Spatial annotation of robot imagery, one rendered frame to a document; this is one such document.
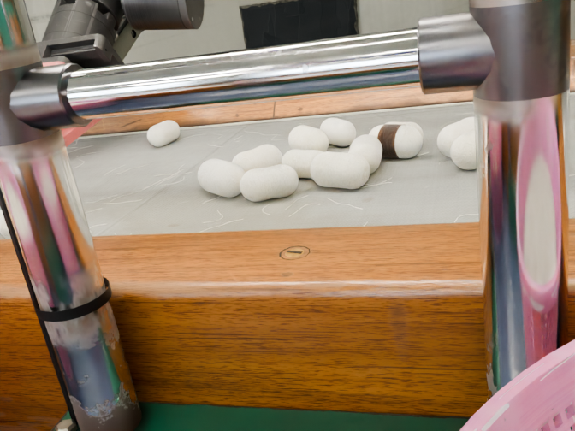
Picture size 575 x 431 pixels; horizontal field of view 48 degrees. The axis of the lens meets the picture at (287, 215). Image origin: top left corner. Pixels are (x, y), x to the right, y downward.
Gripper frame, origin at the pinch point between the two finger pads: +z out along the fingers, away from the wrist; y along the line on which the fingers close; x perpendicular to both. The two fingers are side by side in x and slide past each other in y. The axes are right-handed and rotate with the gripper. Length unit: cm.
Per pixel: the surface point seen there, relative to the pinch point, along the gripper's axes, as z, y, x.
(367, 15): -152, -5, 137
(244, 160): 4.5, 19.4, -3.8
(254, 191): 7.8, 21.1, -5.4
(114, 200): 6.5, 10.3, -3.2
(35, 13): -161, -141, 120
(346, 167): 6.3, 26.3, -5.1
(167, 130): -4.4, 8.4, 4.0
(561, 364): 21.3, 35.4, -19.0
